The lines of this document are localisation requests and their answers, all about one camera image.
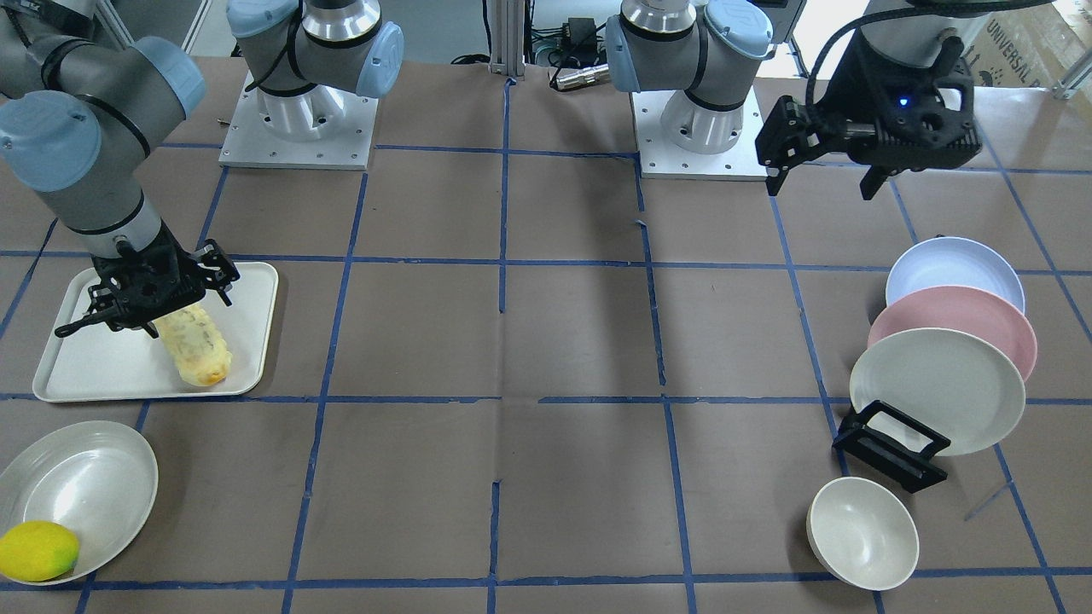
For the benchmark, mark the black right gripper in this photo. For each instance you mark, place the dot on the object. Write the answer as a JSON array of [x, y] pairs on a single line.
[[150, 291]]

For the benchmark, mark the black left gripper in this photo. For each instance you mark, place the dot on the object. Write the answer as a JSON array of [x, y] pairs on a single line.
[[853, 92]]

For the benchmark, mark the yellow bread loaf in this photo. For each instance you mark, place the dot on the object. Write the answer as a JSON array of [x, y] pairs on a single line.
[[196, 346]]

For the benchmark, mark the blue plate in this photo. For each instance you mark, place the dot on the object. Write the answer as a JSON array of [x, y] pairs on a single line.
[[951, 260]]

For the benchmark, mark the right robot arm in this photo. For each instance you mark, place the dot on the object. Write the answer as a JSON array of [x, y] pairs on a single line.
[[79, 118]]

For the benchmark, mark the pink plate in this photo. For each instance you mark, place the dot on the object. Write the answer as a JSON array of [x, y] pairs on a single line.
[[965, 309]]

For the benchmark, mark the cream plate in rack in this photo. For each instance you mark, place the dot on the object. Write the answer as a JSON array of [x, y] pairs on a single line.
[[958, 385]]

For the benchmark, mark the black plate rack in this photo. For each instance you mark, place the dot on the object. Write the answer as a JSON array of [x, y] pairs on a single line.
[[891, 442]]

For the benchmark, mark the white rectangular tray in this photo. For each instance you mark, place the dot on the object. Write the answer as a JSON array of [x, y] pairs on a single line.
[[97, 364]]

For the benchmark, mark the white shallow dish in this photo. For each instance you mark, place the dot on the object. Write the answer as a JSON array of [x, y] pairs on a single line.
[[97, 479]]

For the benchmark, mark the cardboard box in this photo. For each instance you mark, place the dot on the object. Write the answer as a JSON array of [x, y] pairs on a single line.
[[1034, 47]]

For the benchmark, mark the silver metal cylinder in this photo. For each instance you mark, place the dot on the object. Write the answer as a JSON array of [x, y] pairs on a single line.
[[581, 78]]

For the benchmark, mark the black power adapter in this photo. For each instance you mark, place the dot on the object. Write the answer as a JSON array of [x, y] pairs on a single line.
[[579, 35]]

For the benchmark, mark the yellow lemon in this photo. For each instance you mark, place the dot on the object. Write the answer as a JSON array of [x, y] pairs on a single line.
[[38, 551]]

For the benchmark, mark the cream bowl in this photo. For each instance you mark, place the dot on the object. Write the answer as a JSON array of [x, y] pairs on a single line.
[[862, 534]]

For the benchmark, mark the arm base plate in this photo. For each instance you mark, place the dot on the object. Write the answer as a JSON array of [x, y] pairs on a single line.
[[677, 139], [325, 129]]

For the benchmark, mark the aluminium frame post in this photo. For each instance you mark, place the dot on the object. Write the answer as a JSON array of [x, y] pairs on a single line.
[[508, 37]]

